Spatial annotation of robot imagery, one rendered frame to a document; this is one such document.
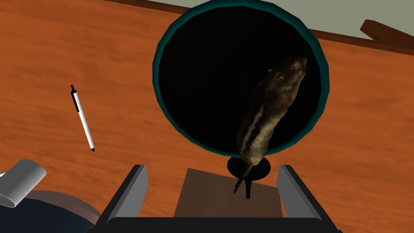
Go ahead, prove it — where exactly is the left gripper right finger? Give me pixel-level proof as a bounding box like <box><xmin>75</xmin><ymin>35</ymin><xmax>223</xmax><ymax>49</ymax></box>
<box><xmin>276</xmin><ymin>165</ymin><xmax>325</xmax><ymax>222</ymax></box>

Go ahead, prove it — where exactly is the grey cylinder cup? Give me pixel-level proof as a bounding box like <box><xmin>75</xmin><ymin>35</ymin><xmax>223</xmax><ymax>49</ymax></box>
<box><xmin>0</xmin><ymin>158</ymin><xmax>47</xmax><ymax>208</ymax></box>

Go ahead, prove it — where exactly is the teal bowl with black inside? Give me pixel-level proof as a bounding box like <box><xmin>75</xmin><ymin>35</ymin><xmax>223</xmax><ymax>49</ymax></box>
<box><xmin>152</xmin><ymin>0</ymin><xmax>330</xmax><ymax>159</ymax></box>

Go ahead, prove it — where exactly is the white and black pen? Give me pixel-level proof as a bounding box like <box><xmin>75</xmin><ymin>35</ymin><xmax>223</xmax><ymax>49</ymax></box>
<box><xmin>70</xmin><ymin>85</ymin><xmax>95</xmax><ymax>153</ymax></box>

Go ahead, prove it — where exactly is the orange-brown wooden table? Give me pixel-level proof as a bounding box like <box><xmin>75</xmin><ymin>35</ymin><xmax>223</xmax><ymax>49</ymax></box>
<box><xmin>0</xmin><ymin>0</ymin><xmax>414</xmax><ymax>233</ymax></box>

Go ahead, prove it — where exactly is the dark brown wooden chair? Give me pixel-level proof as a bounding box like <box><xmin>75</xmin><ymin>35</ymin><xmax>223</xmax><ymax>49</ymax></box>
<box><xmin>359</xmin><ymin>19</ymin><xmax>414</xmax><ymax>50</ymax></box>

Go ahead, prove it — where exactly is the black round stemmed object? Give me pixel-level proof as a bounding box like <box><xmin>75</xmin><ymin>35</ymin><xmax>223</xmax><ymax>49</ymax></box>
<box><xmin>227</xmin><ymin>157</ymin><xmax>271</xmax><ymax>199</ymax></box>

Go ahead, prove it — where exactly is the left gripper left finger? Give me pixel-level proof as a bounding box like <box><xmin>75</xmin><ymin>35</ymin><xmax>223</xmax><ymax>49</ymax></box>
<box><xmin>97</xmin><ymin>164</ymin><xmax>149</xmax><ymax>225</ymax></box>

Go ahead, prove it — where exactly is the brown striped chipmunk toy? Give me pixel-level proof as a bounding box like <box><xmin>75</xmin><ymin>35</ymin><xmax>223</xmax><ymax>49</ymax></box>
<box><xmin>233</xmin><ymin>56</ymin><xmax>308</xmax><ymax>194</ymax></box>

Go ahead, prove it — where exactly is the dark blue plate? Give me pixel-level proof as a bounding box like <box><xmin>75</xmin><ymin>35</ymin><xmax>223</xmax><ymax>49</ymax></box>
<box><xmin>0</xmin><ymin>190</ymin><xmax>101</xmax><ymax>233</ymax></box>

